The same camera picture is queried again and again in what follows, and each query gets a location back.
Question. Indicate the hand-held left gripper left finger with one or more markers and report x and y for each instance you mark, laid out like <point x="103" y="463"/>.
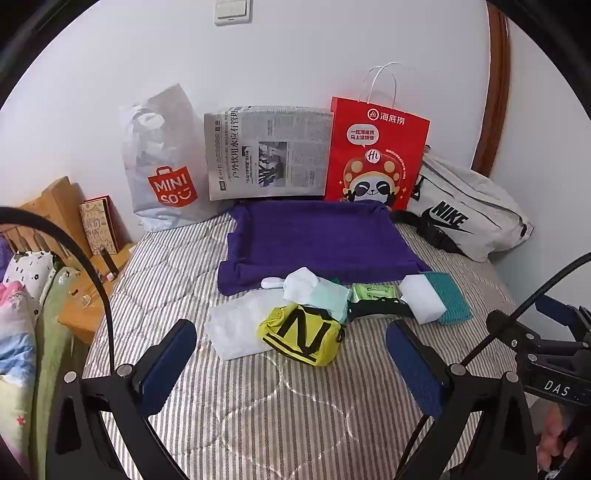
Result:
<point x="166" y="357"/>

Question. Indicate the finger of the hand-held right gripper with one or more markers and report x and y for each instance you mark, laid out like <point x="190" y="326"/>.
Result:
<point x="512" y="337"/>
<point x="556" y="309"/>

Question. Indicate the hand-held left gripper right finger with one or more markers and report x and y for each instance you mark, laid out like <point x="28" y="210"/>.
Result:
<point x="415" y="364"/>

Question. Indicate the white sponge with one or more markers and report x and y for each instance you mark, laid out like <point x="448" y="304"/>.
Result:
<point x="420" y="297"/>

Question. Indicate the teal knit cloth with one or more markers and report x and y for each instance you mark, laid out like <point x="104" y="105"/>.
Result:
<point x="455" y="300"/>

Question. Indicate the white gauze cloth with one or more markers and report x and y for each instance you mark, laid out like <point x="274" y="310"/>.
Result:
<point x="231" y="323"/>

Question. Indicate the light green tissue pack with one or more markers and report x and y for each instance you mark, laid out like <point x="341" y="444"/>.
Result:
<point x="371" y="291"/>

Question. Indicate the yellow pouch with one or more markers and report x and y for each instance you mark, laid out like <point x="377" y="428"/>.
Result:
<point x="295" y="332"/>

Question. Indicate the white mint sock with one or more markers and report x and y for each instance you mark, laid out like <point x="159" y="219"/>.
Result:
<point x="300" y="281"/>

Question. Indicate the person's right hand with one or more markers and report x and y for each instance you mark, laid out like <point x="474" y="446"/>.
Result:
<point x="551" y="438"/>

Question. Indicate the wooden nightstand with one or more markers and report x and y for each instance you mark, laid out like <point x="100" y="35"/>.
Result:
<point x="92" y="318"/>

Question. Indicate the clear glasses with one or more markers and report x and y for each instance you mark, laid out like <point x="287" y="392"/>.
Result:
<point x="81" y="293"/>

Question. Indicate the striped bed sheet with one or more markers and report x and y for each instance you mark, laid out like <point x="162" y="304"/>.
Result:
<point x="277" y="415"/>

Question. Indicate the small white oval object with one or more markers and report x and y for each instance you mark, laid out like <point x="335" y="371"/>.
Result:
<point x="272" y="282"/>

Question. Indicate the white waist bag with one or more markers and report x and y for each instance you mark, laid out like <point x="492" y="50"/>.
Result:
<point x="485" y="198"/>

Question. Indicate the colourful blanket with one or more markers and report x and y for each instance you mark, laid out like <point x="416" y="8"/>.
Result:
<point x="23" y="360"/>

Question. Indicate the patterned book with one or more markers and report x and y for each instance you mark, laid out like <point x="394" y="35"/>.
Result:
<point x="99" y="224"/>

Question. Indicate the purple towel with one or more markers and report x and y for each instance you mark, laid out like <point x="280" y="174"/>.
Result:
<point x="314" y="240"/>

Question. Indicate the floral pillow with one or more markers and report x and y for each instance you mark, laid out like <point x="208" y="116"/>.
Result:
<point x="27" y="272"/>

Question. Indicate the wooden headboard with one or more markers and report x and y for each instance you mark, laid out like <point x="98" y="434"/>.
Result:
<point x="51" y="207"/>

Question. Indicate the white plastic shopping bag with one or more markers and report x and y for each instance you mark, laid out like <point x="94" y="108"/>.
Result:
<point x="157" y="138"/>

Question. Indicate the red paper bag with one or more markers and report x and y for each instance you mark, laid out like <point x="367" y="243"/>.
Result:
<point x="369" y="138"/>

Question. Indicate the folded newspaper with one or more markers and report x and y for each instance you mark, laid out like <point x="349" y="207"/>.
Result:
<point x="277" y="138"/>

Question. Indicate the wooden door frame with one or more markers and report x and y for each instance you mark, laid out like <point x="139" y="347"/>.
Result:
<point x="496" y="92"/>

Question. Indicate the white light switch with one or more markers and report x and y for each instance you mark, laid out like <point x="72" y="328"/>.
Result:
<point x="233" y="11"/>

